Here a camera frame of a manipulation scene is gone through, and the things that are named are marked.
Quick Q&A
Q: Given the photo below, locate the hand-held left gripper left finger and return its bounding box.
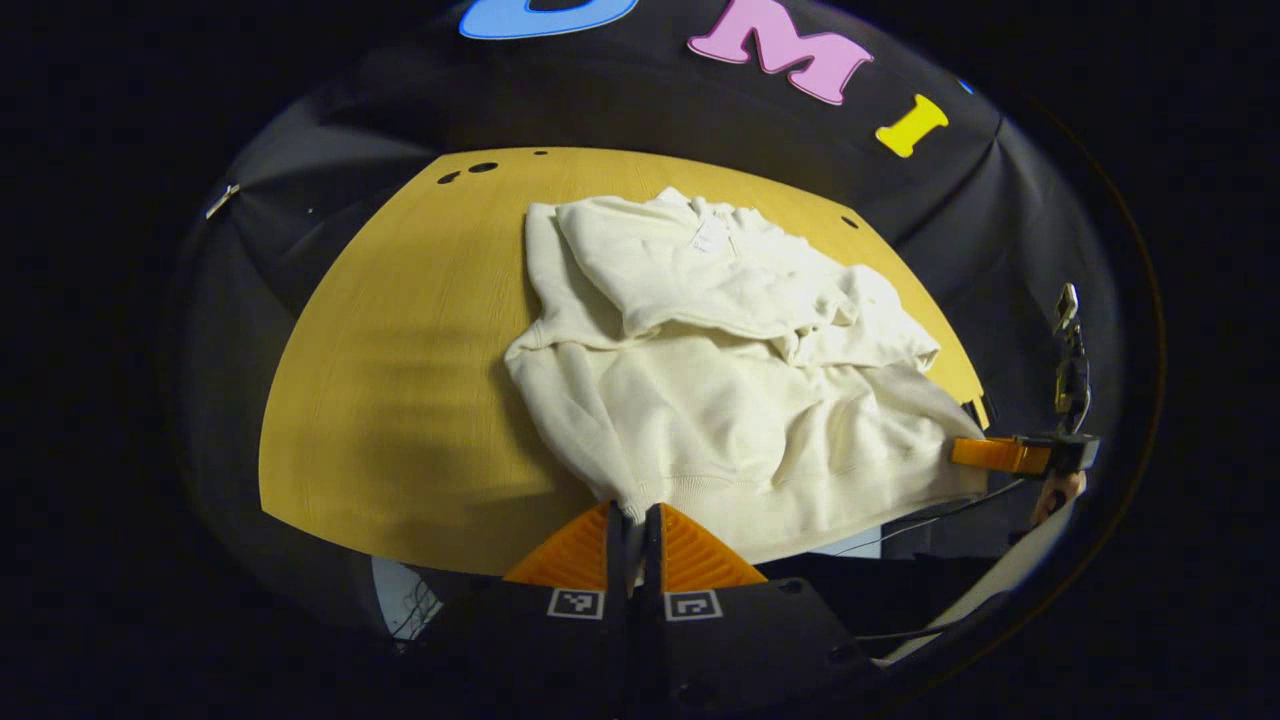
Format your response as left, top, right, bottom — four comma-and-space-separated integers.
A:
430, 502, 629, 720

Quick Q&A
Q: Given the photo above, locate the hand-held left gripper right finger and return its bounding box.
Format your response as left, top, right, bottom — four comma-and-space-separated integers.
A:
640, 502, 881, 720

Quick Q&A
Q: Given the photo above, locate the cream white sweatshirt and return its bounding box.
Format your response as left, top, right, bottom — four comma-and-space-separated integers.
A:
503, 187, 991, 566

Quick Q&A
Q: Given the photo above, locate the black backdrop cloth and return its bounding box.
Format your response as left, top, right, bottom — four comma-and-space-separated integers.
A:
170, 0, 1126, 641

